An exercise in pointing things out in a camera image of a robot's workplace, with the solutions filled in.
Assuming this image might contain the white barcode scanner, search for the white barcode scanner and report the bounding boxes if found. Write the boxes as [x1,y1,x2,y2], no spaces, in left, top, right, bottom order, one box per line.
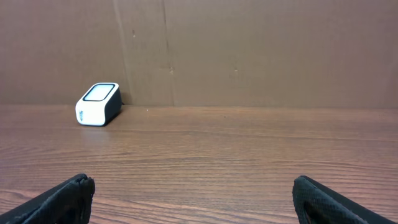
[75,82,123,126]

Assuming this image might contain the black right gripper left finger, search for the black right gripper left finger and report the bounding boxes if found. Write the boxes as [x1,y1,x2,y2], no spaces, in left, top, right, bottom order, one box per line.
[1,174,95,224]

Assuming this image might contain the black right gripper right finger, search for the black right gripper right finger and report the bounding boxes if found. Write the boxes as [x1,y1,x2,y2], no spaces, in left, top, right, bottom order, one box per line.
[292,175,396,224]

